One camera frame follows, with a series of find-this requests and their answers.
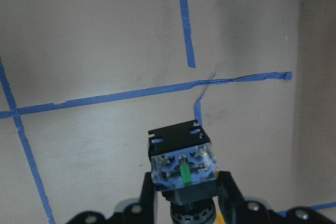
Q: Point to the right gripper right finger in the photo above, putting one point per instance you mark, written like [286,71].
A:
[229,197]

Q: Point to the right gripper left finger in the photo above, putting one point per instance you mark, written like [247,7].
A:
[148,200]

